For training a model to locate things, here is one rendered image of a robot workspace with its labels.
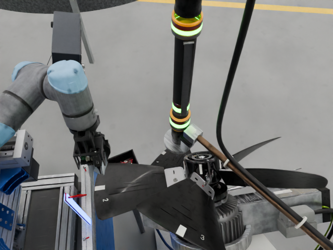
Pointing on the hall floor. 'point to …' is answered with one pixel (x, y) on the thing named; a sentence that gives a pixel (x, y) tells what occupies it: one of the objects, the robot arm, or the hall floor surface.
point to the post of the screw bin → (138, 220)
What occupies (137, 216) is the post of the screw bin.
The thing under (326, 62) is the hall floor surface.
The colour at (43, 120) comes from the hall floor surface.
